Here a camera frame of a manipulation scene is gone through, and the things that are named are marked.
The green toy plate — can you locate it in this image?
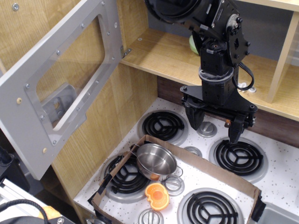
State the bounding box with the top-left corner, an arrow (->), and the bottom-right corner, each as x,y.
189,35 -> 200,56

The grey toy microwave door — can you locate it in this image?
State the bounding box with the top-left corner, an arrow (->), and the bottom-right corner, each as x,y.
0,0 -> 122,180

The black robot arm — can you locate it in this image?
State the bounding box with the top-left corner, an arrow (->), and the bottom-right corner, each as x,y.
145,0 -> 257,144

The grey stove knob centre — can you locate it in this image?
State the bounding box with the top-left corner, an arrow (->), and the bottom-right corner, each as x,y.
162,175 -> 185,196

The grey stove knob back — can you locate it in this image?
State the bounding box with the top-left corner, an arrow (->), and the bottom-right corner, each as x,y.
197,122 -> 217,138

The grey stove knob middle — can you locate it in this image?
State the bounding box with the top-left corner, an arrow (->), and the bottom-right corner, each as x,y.
184,146 -> 202,157

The small steel pot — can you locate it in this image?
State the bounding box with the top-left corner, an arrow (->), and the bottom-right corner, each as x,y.
130,143 -> 183,182

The white door latch clip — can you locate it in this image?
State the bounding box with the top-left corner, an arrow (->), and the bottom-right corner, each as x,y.
238,82 -> 256,93

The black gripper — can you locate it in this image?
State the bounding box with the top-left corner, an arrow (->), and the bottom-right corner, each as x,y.
180,80 -> 257,143

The front right black burner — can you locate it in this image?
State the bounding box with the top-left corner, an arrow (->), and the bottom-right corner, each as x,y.
177,188 -> 244,224

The metal door hinge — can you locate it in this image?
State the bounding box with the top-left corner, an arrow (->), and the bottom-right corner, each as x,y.
120,45 -> 132,58

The back right black burner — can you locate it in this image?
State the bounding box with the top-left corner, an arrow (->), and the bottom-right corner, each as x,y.
208,137 -> 269,184

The black braided cable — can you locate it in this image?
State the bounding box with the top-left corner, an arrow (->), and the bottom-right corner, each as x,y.
0,199 -> 49,224

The black burner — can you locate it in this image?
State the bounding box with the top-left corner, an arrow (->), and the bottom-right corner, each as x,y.
177,188 -> 244,224
105,155 -> 150,203
208,137 -> 269,184
137,110 -> 188,146

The back left black burner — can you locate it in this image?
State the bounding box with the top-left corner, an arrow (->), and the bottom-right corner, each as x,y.
137,110 -> 188,146

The grey wall phone holder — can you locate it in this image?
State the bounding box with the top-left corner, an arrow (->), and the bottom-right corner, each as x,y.
41,83 -> 78,128

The wooden shelf divider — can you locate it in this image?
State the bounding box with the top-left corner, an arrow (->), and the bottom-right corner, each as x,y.
266,12 -> 299,103

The front left black burner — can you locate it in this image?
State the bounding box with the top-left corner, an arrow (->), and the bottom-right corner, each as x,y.
105,155 -> 150,203

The brown cardboard frame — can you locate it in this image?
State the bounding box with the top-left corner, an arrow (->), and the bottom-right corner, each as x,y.
85,136 -> 265,224

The black box on floor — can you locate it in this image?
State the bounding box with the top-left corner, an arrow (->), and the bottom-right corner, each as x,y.
0,147 -> 30,192

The orange toy fruit half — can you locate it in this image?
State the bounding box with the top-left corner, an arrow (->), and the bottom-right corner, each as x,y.
145,183 -> 170,211

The grey stove knob front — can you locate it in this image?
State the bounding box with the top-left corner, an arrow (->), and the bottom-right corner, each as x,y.
138,209 -> 164,224

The grey stove knob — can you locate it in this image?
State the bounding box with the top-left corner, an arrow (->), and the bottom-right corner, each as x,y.
162,175 -> 185,196
197,122 -> 217,138
138,209 -> 164,224
184,146 -> 202,157

